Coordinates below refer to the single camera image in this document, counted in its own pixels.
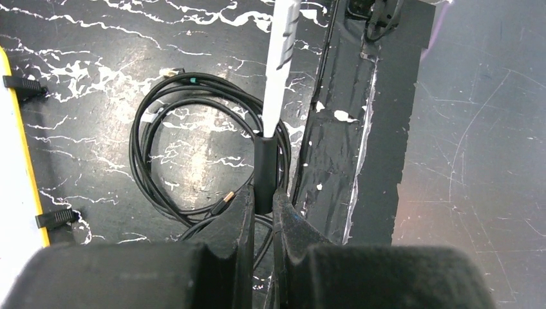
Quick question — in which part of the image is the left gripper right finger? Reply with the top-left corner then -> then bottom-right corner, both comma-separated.
272,191 -> 495,308

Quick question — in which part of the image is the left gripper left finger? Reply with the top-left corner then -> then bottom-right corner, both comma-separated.
3,185 -> 254,308

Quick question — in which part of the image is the black white marker pen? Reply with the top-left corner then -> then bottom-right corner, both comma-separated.
262,0 -> 301,138

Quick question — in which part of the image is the black marker cap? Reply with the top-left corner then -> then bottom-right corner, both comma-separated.
253,133 -> 278,215

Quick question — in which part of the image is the coiled black cable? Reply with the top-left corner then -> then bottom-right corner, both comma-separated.
128,67 -> 292,270

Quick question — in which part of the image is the yellow framed whiteboard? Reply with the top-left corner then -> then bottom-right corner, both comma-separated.
0,44 -> 51,274

